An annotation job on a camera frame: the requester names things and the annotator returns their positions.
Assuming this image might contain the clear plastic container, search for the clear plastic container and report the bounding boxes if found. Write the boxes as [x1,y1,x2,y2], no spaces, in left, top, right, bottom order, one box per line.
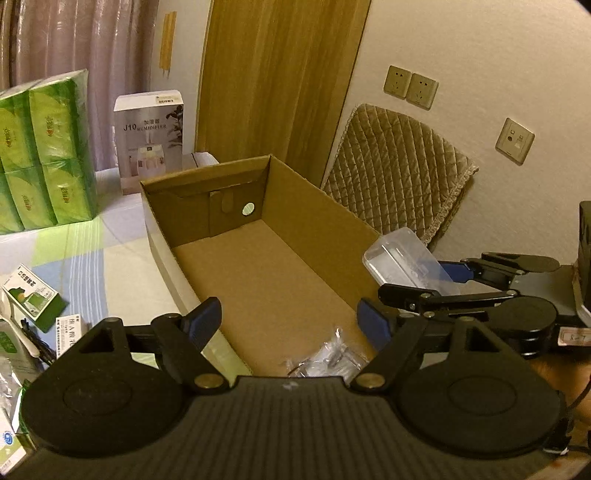
[363,227,460,296]

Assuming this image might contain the clear bag of hardware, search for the clear bag of hardware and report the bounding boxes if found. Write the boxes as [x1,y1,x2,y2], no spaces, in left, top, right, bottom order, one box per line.
[284,327,369,385]

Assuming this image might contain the white ointment box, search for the white ointment box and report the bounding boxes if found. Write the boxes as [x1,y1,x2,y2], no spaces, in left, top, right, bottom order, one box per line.
[55,314,88,358]

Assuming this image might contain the green spray medicine box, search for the green spray medicine box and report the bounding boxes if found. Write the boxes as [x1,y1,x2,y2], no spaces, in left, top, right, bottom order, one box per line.
[2,265,67,333]

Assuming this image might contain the white blue pill box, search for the white blue pill box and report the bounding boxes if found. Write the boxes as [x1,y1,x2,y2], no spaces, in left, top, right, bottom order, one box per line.
[0,409,35,476]

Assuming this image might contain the white plastic spoon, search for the white plastic spoon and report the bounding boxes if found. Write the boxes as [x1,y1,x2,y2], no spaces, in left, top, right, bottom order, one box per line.
[1,291,40,359]

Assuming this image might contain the silver green tea pouch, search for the silver green tea pouch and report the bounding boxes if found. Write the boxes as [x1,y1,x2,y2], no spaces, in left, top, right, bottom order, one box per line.
[0,320,40,431]

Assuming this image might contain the person's right hand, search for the person's right hand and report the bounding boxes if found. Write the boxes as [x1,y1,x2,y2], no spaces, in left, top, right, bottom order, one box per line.
[530,354,590,446]

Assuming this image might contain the checked tablecloth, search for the checked tablecloth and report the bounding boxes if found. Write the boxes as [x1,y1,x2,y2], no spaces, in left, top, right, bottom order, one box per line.
[1,169,199,326]

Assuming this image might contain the large brown cardboard box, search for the large brown cardboard box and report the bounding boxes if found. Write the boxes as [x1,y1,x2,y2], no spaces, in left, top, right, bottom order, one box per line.
[141,155,379,378]

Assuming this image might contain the quilted chair cushion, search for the quilted chair cushion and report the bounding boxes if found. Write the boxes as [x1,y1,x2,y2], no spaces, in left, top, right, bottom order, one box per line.
[322,104,478,249]

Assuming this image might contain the white humidifier box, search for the white humidifier box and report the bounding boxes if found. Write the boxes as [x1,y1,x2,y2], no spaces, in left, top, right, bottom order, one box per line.
[113,90,184,194]

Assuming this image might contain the green tissue multipack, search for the green tissue multipack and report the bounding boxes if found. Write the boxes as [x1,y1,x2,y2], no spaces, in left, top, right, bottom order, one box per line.
[1,69,97,230]

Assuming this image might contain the wooden door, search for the wooden door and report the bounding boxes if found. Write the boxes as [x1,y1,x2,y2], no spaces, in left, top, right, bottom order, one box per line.
[195,0,370,185]

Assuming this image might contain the beige curtain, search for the beige curtain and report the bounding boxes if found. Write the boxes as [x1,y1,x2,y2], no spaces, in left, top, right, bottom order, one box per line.
[1,0,159,171]

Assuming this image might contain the single wall socket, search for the single wall socket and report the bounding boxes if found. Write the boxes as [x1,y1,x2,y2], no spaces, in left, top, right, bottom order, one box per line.
[495,117,535,165]

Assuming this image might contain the double wall socket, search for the double wall socket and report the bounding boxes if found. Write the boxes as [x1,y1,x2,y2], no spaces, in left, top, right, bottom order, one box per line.
[384,65,439,110]

